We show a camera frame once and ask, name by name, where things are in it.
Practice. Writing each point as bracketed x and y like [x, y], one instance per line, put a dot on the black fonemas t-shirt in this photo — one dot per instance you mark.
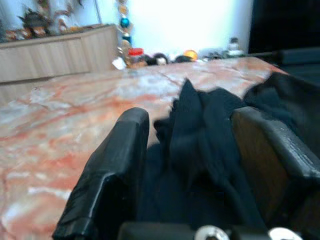
[190, 150]

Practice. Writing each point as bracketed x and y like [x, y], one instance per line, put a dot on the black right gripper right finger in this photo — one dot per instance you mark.
[275, 160]

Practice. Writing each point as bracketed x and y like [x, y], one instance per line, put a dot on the marble top folding table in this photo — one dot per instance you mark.
[75, 112]

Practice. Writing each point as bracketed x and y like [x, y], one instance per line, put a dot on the white tissue pack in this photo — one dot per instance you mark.
[119, 63]

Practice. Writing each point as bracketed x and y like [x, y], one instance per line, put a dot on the black plush toy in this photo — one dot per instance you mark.
[162, 60]
[150, 60]

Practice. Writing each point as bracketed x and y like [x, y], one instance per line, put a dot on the hanging ornament with blue ball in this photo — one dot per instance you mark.
[124, 22]

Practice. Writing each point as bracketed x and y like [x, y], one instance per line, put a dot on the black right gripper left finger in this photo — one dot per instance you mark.
[112, 175]

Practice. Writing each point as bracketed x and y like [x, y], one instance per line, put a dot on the orange plush ball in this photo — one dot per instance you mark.
[190, 54]

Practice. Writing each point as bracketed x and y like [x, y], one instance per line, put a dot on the light wooden sideboard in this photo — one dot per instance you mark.
[50, 57]

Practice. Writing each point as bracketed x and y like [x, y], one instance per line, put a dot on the black flat television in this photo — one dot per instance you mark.
[287, 25]

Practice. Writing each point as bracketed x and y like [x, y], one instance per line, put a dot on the red lidded clear jar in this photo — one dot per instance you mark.
[136, 58]

